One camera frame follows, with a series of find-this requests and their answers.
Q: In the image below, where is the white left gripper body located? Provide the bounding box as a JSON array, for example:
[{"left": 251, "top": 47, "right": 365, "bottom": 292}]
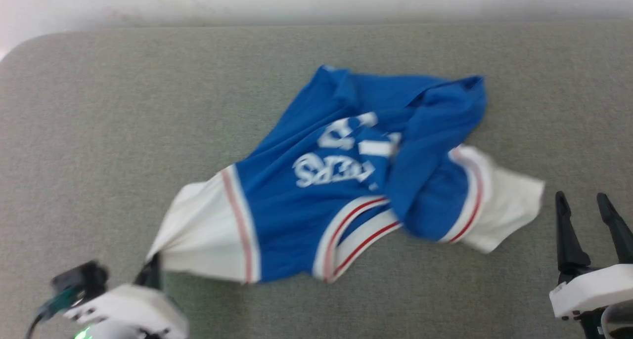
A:
[{"left": 63, "top": 284, "right": 189, "bottom": 339}]

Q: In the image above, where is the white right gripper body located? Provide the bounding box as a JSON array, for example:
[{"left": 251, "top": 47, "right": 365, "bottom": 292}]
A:
[{"left": 549, "top": 263, "right": 633, "bottom": 322}]

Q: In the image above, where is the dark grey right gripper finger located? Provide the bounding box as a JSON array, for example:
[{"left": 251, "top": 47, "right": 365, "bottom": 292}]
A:
[
  {"left": 555, "top": 191, "right": 592, "bottom": 276},
  {"left": 596, "top": 193, "right": 633, "bottom": 265}
]

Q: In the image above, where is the blue and white sports jersey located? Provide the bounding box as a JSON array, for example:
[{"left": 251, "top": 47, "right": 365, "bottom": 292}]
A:
[{"left": 146, "top": 65, "right": 545, "bottom": 284}]

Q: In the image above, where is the grey fabric sofa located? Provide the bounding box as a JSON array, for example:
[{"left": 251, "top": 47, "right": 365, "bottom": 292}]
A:
[{"left": 0, "top": 23, "right": 633, "bottom": 339}]

